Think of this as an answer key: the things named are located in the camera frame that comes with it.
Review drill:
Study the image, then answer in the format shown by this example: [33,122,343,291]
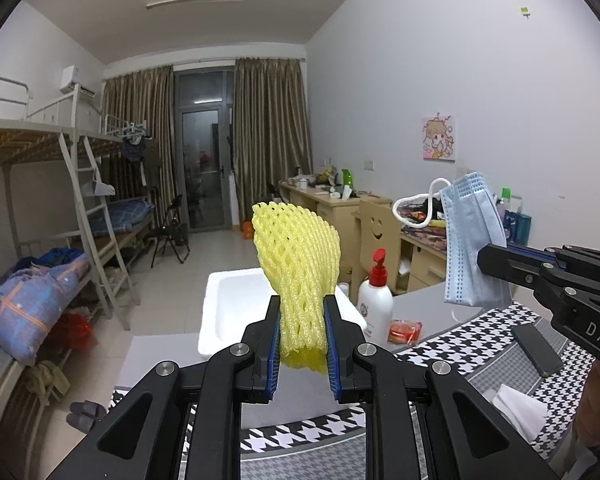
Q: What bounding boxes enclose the ceiling tube light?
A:
[146,0,247,10]

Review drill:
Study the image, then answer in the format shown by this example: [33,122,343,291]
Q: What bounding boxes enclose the pink cartoon wall poster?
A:
[421,115,456,162]

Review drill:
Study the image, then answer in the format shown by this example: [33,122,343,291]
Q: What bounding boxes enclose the brown curtain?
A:
[102,65,177,202]
[230,57,314,232]

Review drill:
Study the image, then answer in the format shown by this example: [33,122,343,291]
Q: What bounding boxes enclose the black folding chair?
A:
[150,194,192,268]

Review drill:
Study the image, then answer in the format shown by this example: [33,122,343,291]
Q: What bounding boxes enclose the red plastic bag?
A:
[55,312,94,352]

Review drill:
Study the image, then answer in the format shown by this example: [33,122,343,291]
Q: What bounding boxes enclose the white tissue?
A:
[491,384,551,445]

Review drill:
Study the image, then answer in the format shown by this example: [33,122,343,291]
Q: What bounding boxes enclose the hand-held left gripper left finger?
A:
[45,295,282,480]

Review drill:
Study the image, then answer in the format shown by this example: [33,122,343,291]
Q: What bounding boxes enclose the olive cloth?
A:
[27,360,71,407]

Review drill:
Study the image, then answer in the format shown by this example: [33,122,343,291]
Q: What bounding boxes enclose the red snack packet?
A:
[387,319,425,345]

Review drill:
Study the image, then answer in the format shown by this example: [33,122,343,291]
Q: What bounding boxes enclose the glass balcony door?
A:
[172,67,237,233]

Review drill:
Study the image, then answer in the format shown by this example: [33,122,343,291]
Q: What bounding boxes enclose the blue face mask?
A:
[392,171,512,322]

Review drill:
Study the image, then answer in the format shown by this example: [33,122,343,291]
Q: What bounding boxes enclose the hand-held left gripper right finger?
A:
[322,294,561,480]

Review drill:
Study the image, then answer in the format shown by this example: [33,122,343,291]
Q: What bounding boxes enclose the blue checked quilt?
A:
[0,247,92,367]

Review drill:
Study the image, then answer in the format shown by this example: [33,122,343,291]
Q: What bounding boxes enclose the blue mattress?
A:
[87,197,156,237]

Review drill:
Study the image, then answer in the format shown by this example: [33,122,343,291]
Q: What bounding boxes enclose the wooden chair with smiley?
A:
[352,195,404,287]

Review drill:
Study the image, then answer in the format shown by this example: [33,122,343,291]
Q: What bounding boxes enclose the dark slippers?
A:
[66,400,109,434]

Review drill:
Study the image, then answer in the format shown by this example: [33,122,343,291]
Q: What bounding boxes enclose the yellow foam fruit net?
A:
[251,201,342,373]

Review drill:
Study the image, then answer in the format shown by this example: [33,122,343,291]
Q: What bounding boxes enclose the houndstooth table mat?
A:
[107,302,600,480]

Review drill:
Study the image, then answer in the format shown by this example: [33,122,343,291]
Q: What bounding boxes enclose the hanging dark clothes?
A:
[120,137,149,164]

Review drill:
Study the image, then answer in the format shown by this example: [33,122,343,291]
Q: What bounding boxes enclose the white lotion bottle red pump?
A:
[356,248,395,345]

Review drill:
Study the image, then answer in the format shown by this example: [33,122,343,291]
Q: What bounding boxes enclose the white air conditioner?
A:
[60,65,97,96]

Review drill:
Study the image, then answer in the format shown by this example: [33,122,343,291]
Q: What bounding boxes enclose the group of toiletry bottles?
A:
[495,187,534,244]

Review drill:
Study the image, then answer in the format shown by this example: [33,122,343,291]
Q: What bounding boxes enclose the light wooden desk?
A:
[278,180,366,267]

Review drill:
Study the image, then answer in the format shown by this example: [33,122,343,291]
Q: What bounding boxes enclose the white metal bunk bed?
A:
[0,72,146,461]
[100,112,157,267]

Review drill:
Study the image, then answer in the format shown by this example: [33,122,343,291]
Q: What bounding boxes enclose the black phone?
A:
[511,322,565,378]

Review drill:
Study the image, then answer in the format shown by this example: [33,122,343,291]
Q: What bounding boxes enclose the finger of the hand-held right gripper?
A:
[476,243,600,311]
[505,244,600,283]

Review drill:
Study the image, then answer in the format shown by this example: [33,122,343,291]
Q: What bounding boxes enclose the white foam box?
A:
[198,267,368,361]

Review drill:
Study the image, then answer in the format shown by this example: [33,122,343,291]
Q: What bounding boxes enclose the cluttered wooden desk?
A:
[397,217,452,294]

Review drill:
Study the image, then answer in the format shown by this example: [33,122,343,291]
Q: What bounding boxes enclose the white bunk bed ladder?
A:
[57,132,142,332]

